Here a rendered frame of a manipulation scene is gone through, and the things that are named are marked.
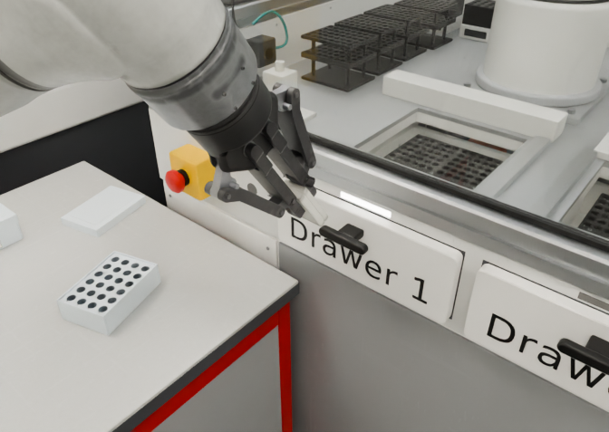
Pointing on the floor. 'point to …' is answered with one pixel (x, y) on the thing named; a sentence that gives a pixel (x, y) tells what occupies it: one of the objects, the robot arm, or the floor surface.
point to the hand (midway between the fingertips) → (304, 204)
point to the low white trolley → (140, 324)
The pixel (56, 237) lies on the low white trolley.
